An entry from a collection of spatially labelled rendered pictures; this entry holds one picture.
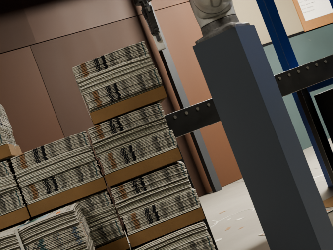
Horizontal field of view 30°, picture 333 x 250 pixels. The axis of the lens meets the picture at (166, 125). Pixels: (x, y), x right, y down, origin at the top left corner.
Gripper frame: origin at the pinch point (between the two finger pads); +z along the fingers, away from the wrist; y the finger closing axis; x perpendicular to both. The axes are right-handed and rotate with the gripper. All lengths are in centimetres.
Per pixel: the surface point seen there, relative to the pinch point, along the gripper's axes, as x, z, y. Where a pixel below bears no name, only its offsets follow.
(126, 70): -17.7, 8.7, 18.5
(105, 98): -28.5, 15.5, 18.2
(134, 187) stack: -30, 49, 18
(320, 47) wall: 255, 2, -482
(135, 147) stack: -24.7, 35.7, 18.8
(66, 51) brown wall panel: -34, -78, -371
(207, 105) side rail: 20, 29, -56
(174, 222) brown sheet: -21, 66, 19
